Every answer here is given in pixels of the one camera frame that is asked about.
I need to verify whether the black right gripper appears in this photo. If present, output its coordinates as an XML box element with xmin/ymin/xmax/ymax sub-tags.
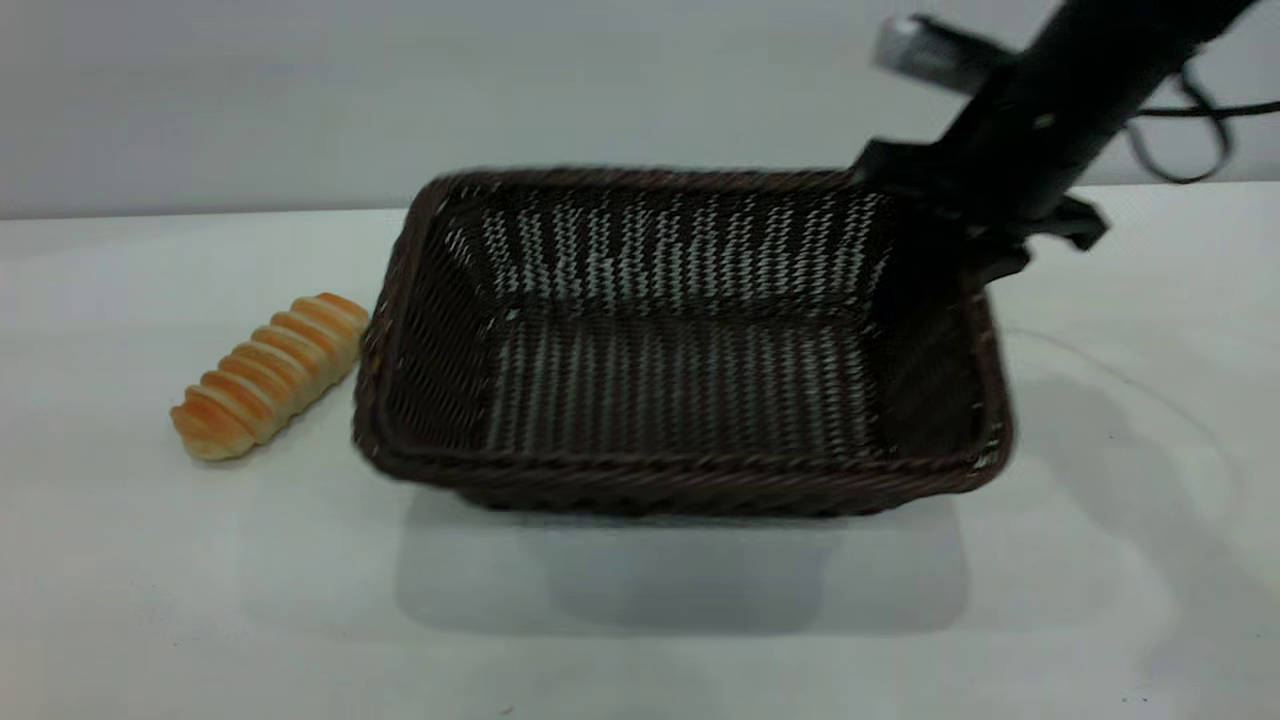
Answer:
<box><xmin>852</xmin><ymin>40</ymin><xmax>1111</xmax><ymax>336</ymax></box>

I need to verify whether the black looped cable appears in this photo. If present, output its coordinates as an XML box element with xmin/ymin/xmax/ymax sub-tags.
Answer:
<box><xmin>1124</xmin><ymin>58</ymin><xmax>1280</xmax><ymax>187</ymax></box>

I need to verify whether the black woven wicker basket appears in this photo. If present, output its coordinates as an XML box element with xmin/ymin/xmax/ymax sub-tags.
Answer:
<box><xmin>351</xmin><ymin>166</ymin><xmax>1015</xmax><ymax>519</ymax></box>

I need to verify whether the striped golden bread roll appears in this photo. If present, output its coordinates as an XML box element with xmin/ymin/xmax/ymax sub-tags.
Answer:
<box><xmin>169</xmin><ymin>293</ymin><xmax>371</xmax><ymax>463</ymax></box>

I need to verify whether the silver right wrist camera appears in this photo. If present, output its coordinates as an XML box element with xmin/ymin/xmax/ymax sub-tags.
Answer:
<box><xmin>874</xmin><ymin>14</ymin><xmax>1016</xmax><ymax>97</ymax></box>

